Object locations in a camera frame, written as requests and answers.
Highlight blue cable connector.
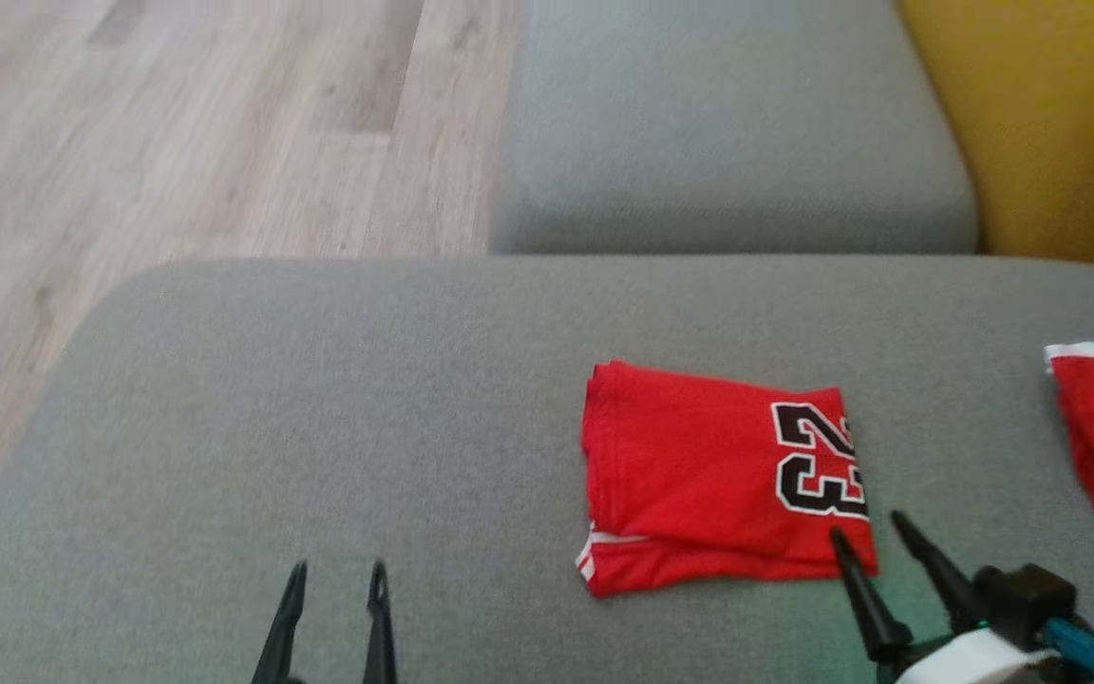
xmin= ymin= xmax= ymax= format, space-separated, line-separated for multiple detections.
xmin=1041 ymin=617 xmax=1094 ymax=681

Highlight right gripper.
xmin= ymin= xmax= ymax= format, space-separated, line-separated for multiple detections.
xmin=829 ymin=510 xmax=1094 ymax=684

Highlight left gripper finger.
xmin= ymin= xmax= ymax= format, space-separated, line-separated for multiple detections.
xmin=251 ymin=560 xmax=310 ymax=684
xmin=362 ymin=560 xmax=400 ymax=684

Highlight large grey sofa seat cushion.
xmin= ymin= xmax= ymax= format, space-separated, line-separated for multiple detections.
xmin=0 ymin=255 xmax=1094 ymax=684

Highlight yellow sofa backrest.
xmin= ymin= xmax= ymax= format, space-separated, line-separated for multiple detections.
xmin=896 ymin=0 xmax=1094 ymax=279

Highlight red jersey with black lettering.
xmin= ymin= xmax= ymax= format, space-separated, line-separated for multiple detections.
xmin=575 ymin=359 xmax=881 ymax=600

